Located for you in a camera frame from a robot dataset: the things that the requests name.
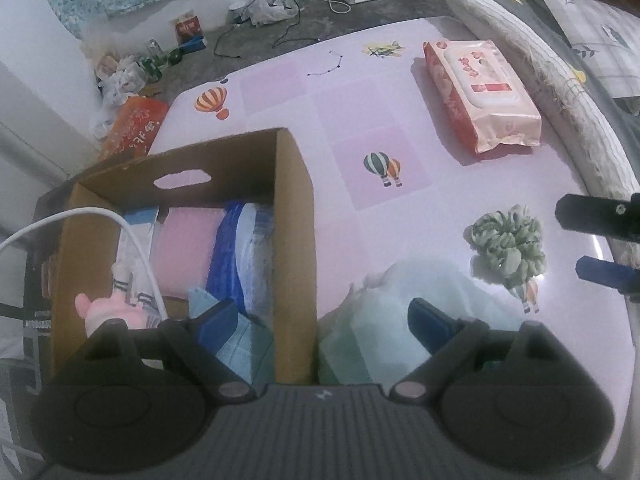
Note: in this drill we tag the green glass bottle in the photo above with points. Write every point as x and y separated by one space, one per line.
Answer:
172 57

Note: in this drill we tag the pile of white plastic bags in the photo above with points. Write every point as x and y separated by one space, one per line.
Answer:
117 85

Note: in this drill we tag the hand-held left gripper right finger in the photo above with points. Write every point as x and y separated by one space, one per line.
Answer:
429 321

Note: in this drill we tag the blue wet wipes packet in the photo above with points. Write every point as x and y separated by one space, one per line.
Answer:
225 255

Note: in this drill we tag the white rolled bolster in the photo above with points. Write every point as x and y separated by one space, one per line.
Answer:
540 70

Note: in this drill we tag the red wet wipes pack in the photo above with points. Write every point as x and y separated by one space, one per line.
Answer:
480 95

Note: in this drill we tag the white plastic bag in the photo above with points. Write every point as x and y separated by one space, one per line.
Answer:
270 7

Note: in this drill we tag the pink plush toy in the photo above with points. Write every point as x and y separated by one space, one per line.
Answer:
112 310

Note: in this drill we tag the orange plastic bag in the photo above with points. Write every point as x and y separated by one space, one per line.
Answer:
132 127

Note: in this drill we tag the green scrunchie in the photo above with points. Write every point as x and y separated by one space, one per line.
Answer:
507 245

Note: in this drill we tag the grey bed sheet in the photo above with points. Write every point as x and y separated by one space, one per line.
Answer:
530 15

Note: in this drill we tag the clear bag of green cloth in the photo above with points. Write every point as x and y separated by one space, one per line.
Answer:
380 320

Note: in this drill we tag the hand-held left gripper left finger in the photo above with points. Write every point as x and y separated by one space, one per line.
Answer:
220 321

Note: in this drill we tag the white printed blanket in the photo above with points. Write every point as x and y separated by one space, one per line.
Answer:
595 35

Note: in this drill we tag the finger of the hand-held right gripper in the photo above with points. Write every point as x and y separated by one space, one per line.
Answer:
595 217
600 270

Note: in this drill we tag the white and blue pack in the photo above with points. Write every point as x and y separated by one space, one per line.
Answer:
137 245

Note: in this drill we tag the small red box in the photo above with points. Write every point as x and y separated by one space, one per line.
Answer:
187 29

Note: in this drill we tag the pink balloon-print mat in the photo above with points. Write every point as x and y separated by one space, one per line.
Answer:
350 110

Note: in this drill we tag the pink cloth in box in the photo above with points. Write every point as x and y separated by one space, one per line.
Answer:
187 250

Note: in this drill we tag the light blue cloth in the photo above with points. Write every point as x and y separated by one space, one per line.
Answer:
240 345

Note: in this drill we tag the brown cardboard box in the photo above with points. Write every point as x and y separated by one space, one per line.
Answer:
295 210

